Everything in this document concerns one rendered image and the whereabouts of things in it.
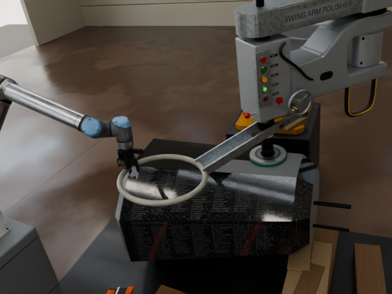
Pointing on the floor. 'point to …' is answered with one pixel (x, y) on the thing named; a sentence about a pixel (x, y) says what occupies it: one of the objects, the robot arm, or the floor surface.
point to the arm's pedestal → (25, 262)
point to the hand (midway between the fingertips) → (133, 175)
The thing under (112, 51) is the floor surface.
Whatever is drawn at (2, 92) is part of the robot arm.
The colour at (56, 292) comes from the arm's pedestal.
